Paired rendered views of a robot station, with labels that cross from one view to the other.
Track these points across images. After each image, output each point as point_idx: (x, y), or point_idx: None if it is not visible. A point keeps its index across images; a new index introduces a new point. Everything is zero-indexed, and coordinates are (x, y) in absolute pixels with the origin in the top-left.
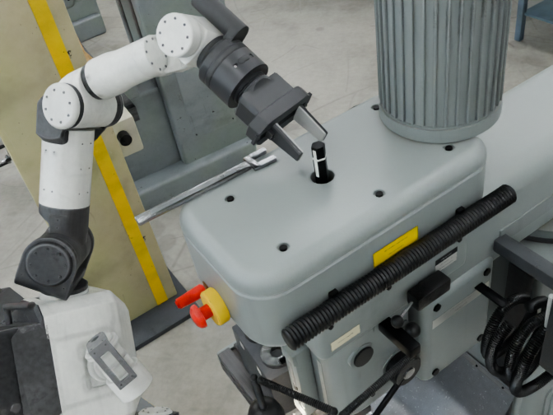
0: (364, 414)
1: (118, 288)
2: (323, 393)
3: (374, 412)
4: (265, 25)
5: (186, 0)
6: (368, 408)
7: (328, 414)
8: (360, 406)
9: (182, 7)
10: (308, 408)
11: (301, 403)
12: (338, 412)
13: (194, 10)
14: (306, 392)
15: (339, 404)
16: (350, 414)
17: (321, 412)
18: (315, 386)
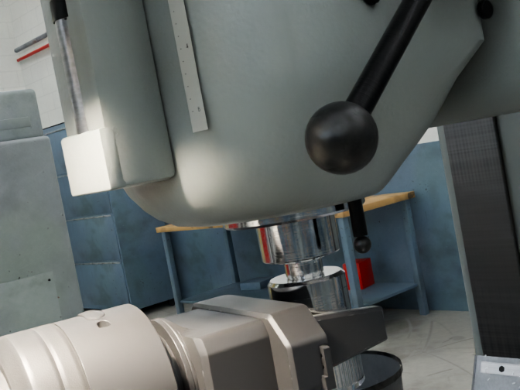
0: (364, 344)
1: None
2: (172, 2)
3: (393, 15)
4: None
5: (12, 241)
6: (374, 310)
7: (223, 319)
8: (327, 29)
9: (5, 251)
10: (116, 125)
11: (88, 113)
12: (244, 95)
13: (24, 256)
14: (101, 13)
15: (239, 13)
16: (298, 106)
17: (194, 322)
18: (141, 16)
